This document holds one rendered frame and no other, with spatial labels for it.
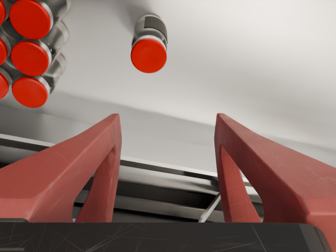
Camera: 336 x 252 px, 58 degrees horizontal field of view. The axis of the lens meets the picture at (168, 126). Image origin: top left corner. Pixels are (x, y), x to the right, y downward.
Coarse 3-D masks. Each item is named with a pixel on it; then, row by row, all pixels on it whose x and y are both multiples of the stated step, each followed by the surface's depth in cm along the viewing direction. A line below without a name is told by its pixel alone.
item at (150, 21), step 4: (148, 16) 20; (152, 16) 20; (144, 20) 19; (148, 20) 19; (152, 20) 19; (156, 20) 19; (160, 20) 20; (144, 24) 18; (148, 24) 18; (152, 24) 18; (156, 24) 19; (160, 24) 19; (156, 28) 18; (160, 28) 18; (164, 28) 19; (164, 32) 19
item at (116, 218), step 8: (80, 208) 28; (120, 208) 30; (72, 216) 27; (112, 216) 29; (120, 216) 29; (128, 216) 29; (136, 216) 29; (144, 216) 29; (152, 216) 30; (160, 216) 30; (168, 216) 30; (176, 216) 30
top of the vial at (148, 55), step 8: (144, 40) 17; (152, 40) 17; (136, 48) 17; (144, 48) 17; (152, 48) 17; (160, 48) 17; (136, 56) 17; (144, 56) 17; (152, 56) 17; (160, 56) 17; (136, 64) 17; (144, 64) 17; (152, 64) 17; (160, 64) 17; (144, 72) 18; (152, 72) 18
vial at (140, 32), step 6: (144, 18) 19; (138, 24) 19; (138, 30) 18; (144, 30) 18; (150, 30) 18; (156, 30) 18; (132, 36) 19; (138, 36) 18; (144, 36) 17; (150, 36) 17; (156, 36) 18; (162, 36) 18; (132, 42) 18; (162, 42) 17
